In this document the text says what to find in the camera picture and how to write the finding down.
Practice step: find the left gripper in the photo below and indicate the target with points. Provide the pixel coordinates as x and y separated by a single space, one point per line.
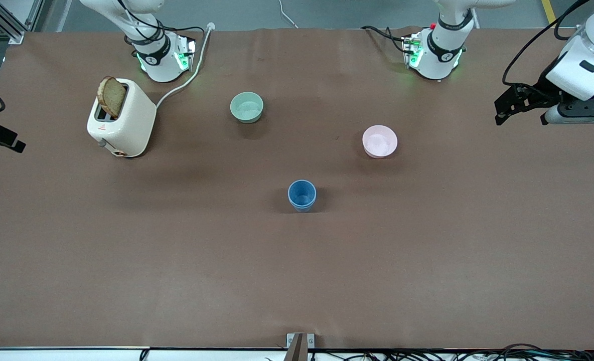
537 94

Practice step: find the blue plastic cup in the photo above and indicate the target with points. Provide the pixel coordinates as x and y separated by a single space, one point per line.
302 210
302 193

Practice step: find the brown bread slice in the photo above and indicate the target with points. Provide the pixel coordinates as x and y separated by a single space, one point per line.
111 96

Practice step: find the cream white toaster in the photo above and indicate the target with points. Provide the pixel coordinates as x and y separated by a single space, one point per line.
131 125

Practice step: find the pink bowl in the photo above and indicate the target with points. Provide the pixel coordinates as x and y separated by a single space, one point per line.
380 141

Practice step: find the green bowl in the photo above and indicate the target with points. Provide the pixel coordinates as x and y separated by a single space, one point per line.
247 107

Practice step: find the brown table cover sheet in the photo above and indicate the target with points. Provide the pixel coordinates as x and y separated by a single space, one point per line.
297 281

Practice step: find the aluminium frame profile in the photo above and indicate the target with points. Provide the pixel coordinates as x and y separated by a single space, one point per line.
6 22

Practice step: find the metal table bracket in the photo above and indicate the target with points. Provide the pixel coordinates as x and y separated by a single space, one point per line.
299 346

